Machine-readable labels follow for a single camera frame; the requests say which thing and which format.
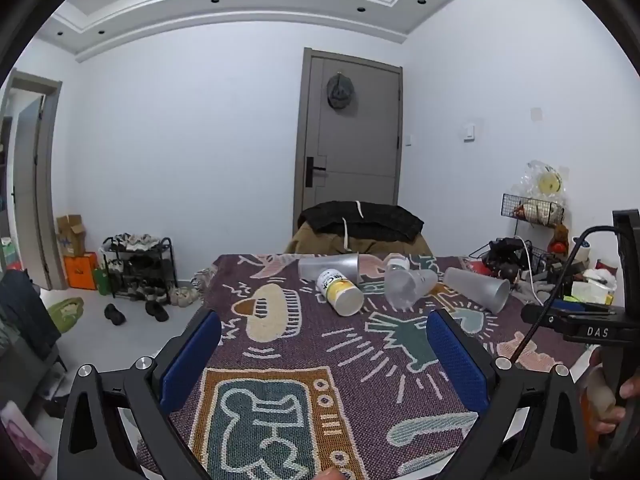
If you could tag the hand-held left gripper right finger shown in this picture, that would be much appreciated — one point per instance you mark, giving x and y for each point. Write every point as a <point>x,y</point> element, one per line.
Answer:
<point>457,365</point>

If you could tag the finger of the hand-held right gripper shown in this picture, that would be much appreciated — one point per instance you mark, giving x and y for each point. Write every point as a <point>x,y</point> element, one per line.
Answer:
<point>542,317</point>

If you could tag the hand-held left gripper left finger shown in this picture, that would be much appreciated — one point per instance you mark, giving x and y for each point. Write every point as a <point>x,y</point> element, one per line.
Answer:
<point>192,360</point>

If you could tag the frosted tall plastic cup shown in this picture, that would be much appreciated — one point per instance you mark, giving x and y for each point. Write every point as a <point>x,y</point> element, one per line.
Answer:
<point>477,287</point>

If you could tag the white yellow printed cup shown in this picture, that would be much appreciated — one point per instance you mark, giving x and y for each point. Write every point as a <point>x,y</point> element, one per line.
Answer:
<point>340,290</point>

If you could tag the grey plastic cup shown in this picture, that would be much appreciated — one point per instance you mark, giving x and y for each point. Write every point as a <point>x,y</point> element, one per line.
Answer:
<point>330,266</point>

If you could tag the person's right hand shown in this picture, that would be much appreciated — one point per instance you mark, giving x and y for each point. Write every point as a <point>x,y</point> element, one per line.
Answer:
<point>602,400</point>

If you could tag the white tissue box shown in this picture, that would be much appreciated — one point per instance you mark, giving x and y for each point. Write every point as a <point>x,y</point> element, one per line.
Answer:
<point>592,291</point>

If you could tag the black slipper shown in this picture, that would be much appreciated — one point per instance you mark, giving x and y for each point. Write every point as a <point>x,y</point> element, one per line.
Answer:
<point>115,314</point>
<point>157,311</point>

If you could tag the beige sneakers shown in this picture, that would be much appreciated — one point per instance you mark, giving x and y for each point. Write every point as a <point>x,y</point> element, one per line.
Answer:
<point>184,296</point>

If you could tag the striped cloth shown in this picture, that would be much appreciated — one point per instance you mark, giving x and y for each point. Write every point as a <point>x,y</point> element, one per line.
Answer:
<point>202,280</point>

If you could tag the black shoe rack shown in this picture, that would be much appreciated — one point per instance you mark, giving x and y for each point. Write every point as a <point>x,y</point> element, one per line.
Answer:
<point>140,267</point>

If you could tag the printed blanket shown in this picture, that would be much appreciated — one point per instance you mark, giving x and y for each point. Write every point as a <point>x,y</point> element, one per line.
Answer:
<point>310,355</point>

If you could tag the green bag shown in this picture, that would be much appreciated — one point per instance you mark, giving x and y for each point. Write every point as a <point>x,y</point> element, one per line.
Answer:
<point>102,280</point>

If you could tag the green slipper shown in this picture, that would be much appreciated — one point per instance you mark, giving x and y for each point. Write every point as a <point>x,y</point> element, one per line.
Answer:
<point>65,314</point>

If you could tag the clear plastic bag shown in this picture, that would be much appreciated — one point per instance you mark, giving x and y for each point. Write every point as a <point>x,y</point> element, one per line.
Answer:
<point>545,180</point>

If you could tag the orange box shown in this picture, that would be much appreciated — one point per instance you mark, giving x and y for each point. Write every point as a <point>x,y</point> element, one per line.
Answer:
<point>81,271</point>

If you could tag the brown chair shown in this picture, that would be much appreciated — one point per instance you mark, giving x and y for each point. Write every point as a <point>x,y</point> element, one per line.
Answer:
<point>310,244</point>

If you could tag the black jacket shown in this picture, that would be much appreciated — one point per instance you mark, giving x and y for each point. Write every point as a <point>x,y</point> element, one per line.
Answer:
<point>370,220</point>

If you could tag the cardboard box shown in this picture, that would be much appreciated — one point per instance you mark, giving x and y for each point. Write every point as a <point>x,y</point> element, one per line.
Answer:
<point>71,235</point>

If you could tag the dark cloth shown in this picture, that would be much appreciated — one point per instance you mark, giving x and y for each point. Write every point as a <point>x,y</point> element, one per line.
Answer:
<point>25,310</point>

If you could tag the pink paper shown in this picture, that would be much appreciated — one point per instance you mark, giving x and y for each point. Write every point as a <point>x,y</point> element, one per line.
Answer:
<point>22,440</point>

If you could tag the open grey door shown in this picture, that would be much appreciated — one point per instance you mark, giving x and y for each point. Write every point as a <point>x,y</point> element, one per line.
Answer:
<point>35,185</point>

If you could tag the grey hat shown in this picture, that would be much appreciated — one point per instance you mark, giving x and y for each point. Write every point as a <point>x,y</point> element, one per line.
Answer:
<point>341,91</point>

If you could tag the white light switch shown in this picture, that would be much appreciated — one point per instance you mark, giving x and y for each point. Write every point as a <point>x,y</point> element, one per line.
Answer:
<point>469,131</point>

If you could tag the white wall plate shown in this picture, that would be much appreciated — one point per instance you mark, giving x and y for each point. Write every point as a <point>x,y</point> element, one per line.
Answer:
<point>536,114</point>

